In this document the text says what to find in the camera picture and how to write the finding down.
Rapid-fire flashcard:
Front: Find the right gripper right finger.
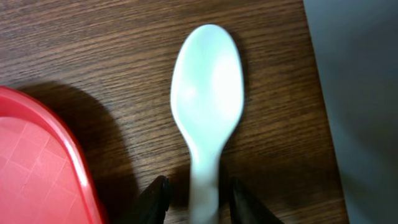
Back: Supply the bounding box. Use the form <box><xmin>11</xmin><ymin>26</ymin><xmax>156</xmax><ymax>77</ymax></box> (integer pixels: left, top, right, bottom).
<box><xmin>229</xmin><ymin>178</ymin><xmax>284</xmax><ymax>224</ymax></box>

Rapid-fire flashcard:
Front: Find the grey dishwasher rack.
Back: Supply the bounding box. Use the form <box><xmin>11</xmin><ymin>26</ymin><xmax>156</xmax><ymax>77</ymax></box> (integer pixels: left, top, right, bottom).
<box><xmin>304</xmin><ymin>0</ymin><xmax>397</xmax><ymax>223</ymax></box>

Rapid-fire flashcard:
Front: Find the white plastic spoon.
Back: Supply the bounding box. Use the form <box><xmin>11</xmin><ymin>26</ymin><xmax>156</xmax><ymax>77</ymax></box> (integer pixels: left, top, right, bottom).
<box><xmin>170</xmin><ymin>24</ymin><xmax>244</xmax><ymax>224</ymax></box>

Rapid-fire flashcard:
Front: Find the red serving tray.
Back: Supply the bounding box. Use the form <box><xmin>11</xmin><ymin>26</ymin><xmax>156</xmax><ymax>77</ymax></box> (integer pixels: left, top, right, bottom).
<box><xmin>1</xmin><ymin>86</ymin><xmax>107</xmax><ymax>224</ymax></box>

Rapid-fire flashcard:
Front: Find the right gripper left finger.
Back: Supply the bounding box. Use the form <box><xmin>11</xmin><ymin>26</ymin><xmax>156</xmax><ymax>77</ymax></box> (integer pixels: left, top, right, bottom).
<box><xmin>119</xmin><ymin>175</ymin><xmax>170</xmax><ymax>224</ymax></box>

